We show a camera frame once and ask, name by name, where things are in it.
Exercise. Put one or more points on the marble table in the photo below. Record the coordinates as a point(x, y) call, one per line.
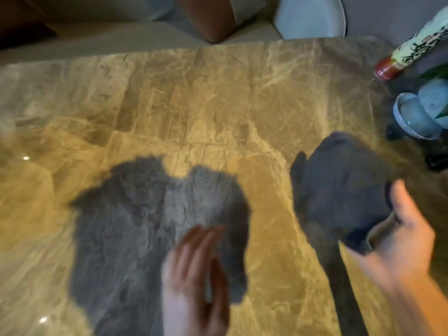
point(210, 101)

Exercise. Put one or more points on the person's left hand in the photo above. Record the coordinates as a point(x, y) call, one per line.
point(189, 293)

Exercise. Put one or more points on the green potted plant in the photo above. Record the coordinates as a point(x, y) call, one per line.
point(420, 111)

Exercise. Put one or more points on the dark cleaning cloth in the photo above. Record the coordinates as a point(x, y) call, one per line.
point(343, 185)

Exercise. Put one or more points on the person's right hand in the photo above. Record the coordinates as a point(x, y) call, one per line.
point(402, 248)

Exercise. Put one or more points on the bottle with red cap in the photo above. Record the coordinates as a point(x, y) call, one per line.
point(413, 48)

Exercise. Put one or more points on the beige sofa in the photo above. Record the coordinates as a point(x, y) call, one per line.
point(105, 34)

